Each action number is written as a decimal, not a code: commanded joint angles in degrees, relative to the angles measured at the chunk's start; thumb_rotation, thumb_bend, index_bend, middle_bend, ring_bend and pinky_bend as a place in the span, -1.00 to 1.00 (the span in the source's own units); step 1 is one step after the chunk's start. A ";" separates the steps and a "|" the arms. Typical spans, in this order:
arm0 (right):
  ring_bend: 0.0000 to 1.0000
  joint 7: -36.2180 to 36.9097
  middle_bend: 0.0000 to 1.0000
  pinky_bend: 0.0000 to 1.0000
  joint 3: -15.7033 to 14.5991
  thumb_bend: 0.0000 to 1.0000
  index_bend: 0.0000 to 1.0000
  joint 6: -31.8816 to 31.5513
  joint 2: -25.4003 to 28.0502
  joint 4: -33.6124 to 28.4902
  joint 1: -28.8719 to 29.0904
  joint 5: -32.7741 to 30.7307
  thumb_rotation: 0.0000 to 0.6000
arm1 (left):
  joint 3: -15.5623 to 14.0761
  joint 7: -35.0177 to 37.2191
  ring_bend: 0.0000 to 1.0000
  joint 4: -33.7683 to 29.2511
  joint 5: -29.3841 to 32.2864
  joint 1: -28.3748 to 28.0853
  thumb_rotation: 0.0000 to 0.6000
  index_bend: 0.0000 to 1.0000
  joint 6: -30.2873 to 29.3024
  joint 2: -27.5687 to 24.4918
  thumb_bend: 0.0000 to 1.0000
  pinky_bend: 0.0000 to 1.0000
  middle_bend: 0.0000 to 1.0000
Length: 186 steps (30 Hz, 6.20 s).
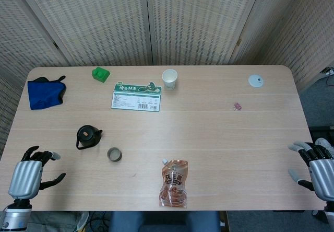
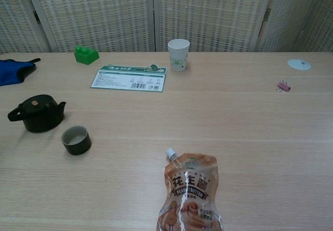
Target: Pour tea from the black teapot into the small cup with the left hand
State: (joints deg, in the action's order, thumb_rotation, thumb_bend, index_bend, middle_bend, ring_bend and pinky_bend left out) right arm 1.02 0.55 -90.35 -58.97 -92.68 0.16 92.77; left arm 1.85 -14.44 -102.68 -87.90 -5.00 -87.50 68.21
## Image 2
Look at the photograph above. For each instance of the black teapot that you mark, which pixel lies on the black teapot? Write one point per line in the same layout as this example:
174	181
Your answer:
39	119

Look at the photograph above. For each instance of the white floral paper cup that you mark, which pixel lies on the white floral paper cup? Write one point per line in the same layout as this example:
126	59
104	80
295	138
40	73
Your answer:
178	59

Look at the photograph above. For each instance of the green white product card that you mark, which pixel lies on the green white product card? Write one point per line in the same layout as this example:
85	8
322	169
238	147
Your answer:
117	80

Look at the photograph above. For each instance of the peanut butter spout pouch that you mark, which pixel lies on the peanut butter spout pouch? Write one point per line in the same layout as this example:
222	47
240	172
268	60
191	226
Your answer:
190	189

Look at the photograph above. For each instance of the green toy building brick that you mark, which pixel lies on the green toy building brick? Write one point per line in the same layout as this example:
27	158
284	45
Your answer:
86	57

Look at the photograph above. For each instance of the dark ceramic teacup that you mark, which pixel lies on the dark ceramic teacup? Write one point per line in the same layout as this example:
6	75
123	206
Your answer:
78	147

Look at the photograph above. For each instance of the woven folding screen panel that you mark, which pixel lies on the woven folding screen panel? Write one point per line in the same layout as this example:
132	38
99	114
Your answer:
213	15
93	15
320	28
286	20
13	20

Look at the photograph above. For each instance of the pink binder clip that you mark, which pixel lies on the pink binder clip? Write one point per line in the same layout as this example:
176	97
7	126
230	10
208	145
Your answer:
284	86

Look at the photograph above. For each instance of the brass screen hinge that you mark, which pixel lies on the brass screen hinge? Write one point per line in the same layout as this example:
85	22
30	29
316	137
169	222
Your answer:
36	17
267	14

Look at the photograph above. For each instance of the white round grommet cover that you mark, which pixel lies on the white round grommet cover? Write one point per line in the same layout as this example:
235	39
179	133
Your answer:
296	64

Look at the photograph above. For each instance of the blue black cloth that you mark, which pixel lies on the blue black cloth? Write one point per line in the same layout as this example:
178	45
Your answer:
7	71

